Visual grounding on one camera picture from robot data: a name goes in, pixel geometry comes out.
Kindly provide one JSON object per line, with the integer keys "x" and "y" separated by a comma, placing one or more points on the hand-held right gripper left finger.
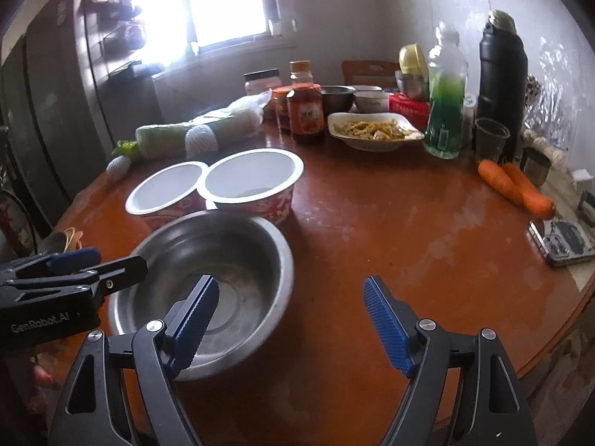
{"x": 195, "y": 325}

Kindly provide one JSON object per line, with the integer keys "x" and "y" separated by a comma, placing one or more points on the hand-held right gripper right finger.
{"x": 386, "y": 330}

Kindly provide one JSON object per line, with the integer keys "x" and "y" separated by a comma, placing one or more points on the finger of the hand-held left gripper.
{"x": 121, "y": 274}
{"x": 74, "y": 260}

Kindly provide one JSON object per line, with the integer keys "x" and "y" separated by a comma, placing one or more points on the yellow shell-shaped plate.
{"x": 69, "y": 238}

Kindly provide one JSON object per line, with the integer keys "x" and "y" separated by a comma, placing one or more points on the shallow steel plate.
{"x": 51, "y": 243}

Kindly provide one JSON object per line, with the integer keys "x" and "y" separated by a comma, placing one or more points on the large steel bowl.
{"x": 241, "y": 260}

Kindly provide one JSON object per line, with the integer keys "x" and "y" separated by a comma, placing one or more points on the red printed paper bowl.
{"x": 251, "y": 172}
{"x": 162, "y": 190}

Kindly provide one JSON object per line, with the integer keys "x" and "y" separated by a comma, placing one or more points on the foam net wrapped fruit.
{"x": 118, "y": 169}
{"x": 202, "y": 140}

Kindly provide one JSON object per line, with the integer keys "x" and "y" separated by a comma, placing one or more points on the green celery leaves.
{"x": 125, "y": 149}

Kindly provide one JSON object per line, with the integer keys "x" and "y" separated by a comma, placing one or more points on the dark refrigerator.
{"x": 46, "y": 125}

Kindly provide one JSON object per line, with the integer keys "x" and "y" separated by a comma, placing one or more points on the wrapped napa cabbage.
{"x": 167, "y": 137}

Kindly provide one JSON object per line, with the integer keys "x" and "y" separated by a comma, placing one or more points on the orange carrot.
{"x": 497, "y": 179}
{"x": 534, "y": 199}

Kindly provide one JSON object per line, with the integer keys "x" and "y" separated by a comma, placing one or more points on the digital kitchen scale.
{"x": 562, "y": 241}

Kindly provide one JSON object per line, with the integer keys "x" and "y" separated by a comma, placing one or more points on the white plate of food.
{"x": 372, "y": 130}

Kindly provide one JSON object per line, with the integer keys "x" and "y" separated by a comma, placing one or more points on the clear plastic cup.
{"x": 492, "y": 141}

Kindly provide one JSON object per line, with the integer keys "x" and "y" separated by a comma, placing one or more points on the small steel cup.
{"x": 534, "y": 167}

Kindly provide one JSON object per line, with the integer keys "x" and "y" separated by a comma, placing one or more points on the green liquid plastic bottle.
{"x": 444, "y": 116}

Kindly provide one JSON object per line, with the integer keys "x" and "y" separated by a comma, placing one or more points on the red tissue box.
{"x": 409, "y": 109}

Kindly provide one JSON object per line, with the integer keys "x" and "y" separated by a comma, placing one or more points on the white ceramic bowl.
{"x": 371, "y": 102}

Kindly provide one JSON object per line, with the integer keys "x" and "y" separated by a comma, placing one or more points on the red sauce jar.
{"x": 281, "y": 111}

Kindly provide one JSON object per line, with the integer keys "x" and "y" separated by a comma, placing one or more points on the brown sauce bottle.
{"x": 304, "y": 116}

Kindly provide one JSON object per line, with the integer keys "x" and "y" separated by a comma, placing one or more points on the black-lidded jar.
{"x": 262, "y": 86}

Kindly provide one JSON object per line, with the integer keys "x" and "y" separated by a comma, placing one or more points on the small steel bowl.
{"x": 411, "y": 86}
{"x": 337, "y": 98}

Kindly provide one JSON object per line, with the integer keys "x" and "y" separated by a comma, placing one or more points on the small white box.
{"x": 581, "y": 180}

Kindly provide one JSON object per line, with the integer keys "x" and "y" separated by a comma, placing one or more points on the yellow cup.
{"x": 413, "y": 58}

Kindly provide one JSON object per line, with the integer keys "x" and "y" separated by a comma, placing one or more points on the black thermos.
{"x": 502, "y": 79}

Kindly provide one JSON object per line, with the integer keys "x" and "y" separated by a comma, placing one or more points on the clear plastic bag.
{"x": 553, "y": 102}

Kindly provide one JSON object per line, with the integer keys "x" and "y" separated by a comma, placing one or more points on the window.
{"x": 223, "y": 0}

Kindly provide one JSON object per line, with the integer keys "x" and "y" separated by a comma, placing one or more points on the wall rack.
{"x": 121, "y": 32}

